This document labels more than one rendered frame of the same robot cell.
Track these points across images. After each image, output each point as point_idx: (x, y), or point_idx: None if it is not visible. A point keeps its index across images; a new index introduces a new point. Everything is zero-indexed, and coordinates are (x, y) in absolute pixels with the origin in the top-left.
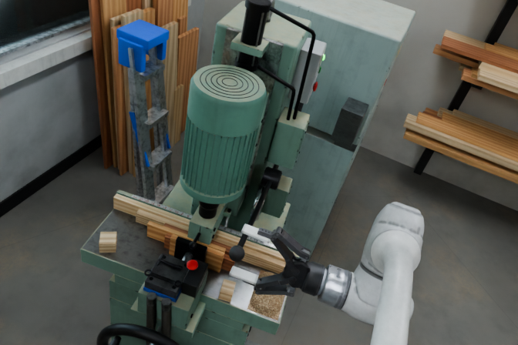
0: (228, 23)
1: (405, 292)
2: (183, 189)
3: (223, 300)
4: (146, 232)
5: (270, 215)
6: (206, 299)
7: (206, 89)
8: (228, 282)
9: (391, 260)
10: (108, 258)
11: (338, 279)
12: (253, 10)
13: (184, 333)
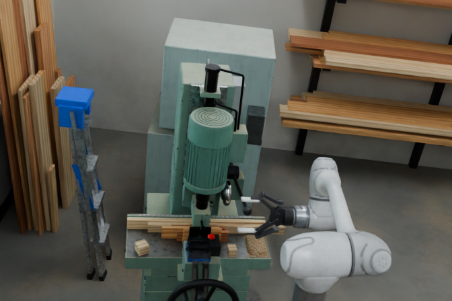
0: (189, 81)
1: (340, 194)
2: (155, 207)
3: (231, 257)
4: (159, 236)
5: (224, 206)
6: (220, 260)
7: (205, 124)
8: (231, 244)
9: (329, 184)
10: (146, 256)
11: (302, 209)
12: (213, 73)
13: None
